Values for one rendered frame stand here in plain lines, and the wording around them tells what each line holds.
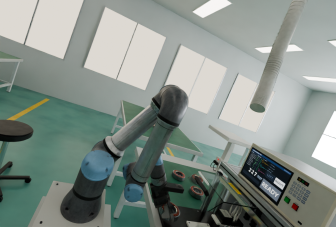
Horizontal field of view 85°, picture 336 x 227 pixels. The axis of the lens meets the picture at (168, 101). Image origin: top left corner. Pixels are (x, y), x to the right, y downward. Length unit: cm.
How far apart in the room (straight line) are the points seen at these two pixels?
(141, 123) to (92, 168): 26
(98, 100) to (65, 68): 114
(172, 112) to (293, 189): 62
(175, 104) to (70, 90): 481
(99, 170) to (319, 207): 83
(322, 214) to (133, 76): 481
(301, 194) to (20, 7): 570
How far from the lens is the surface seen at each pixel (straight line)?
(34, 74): 555
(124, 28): 527
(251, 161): 116
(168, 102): 69
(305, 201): 99
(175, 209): 114
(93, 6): 538
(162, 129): 70
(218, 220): 118
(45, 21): 549
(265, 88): 225
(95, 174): 76
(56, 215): 89
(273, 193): 106
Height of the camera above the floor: 145
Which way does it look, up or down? 5 degrees down
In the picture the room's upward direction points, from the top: 22 degrees clockwise
